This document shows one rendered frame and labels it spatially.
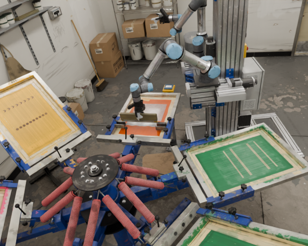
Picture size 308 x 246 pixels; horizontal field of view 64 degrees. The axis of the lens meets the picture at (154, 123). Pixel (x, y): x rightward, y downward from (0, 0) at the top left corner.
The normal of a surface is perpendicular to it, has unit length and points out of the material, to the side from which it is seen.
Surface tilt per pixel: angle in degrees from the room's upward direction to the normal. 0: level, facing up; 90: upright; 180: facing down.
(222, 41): 90
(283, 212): 0
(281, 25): 90
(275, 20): 90
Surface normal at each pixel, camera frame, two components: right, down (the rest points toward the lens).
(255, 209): -0.14, -0.78
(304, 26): -0.24, 0.62
